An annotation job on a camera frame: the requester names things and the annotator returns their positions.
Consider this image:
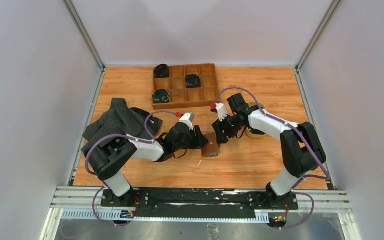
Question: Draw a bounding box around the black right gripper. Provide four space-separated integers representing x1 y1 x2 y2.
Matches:
212 112 244 145

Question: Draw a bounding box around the brown leather card holder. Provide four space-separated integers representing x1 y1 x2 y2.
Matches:
201 132 220 158

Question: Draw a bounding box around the yellow oval card tray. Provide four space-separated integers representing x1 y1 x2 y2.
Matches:
245 102 267 139

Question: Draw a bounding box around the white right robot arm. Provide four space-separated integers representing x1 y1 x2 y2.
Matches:
210 93 329 209

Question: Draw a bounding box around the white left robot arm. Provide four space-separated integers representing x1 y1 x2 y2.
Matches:
83 122 209 207

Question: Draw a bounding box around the wooden compartment tray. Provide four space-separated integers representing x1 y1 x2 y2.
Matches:
151 63 219 110

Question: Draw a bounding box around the black-green coiled belt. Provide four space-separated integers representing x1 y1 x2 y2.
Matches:
152 89 170 104

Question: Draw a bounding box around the black coiled belt middle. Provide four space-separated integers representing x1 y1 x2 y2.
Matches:
185 74 201 89

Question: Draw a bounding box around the dark grey dotted cloth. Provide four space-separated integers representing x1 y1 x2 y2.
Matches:
81 98 164 155

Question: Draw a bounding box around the black coiled belt top-left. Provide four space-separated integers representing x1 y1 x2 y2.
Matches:
153 64 170 79

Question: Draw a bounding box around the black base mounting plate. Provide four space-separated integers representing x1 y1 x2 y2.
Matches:
99 187 299 220

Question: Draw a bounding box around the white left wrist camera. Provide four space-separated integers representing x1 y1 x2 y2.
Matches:
179 112 195 131

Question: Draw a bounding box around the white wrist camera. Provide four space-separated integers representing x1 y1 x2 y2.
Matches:
179 112 195 131
210 102 229 122

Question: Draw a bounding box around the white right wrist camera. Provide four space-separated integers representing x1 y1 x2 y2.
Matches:
210 102 229 122

